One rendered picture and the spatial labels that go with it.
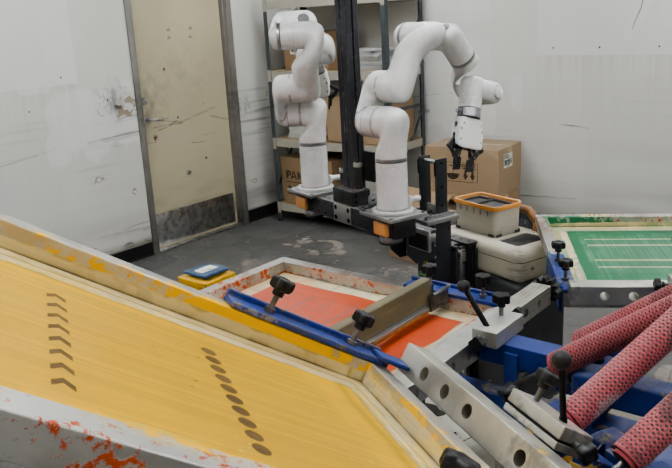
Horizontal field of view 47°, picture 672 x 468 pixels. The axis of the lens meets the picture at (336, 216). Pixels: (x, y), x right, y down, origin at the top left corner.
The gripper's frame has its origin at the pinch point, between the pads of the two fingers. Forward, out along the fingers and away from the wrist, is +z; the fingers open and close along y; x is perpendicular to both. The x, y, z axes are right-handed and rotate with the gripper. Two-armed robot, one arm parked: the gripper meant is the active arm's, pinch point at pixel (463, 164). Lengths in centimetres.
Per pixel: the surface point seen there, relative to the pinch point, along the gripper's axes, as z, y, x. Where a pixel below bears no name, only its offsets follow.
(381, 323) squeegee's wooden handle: 47, -53, -44
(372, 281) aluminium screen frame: 39, -37, -12
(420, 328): 49, -39, -40
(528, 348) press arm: 47, -39, -78
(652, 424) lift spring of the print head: 50, -58, -123
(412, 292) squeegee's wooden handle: 40, -43, -40
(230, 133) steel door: -53, 73, 409
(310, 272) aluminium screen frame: 39, -46, 9
